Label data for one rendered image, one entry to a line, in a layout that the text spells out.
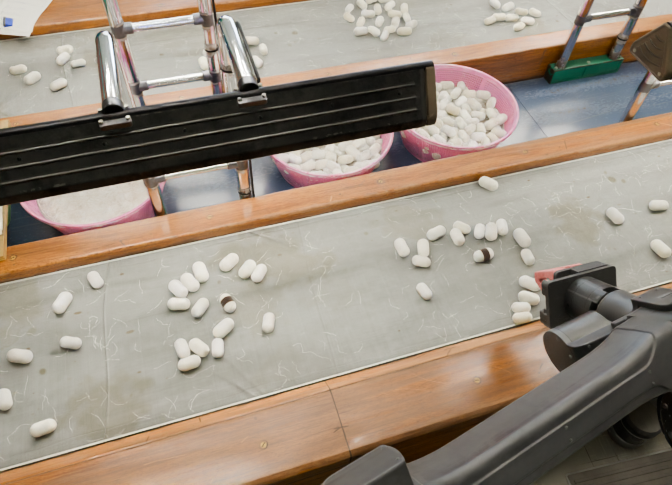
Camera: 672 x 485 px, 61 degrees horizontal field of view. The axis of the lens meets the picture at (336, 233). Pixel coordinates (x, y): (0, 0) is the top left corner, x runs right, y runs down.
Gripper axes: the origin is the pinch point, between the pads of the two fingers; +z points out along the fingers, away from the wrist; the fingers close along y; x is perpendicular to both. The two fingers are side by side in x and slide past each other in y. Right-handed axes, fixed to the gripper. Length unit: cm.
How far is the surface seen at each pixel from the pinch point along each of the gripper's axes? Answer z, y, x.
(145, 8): 82, 46, -55
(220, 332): 14.3, 45.2, 2.1
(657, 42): 1.4, -22.0, -29.7
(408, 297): 14.4, 14.9, 4.2
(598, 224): 17.9, -24.7, 1.0
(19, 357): 18, 73, 0
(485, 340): 4.8, 6.9, 10.0
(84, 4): 86, 60, -58
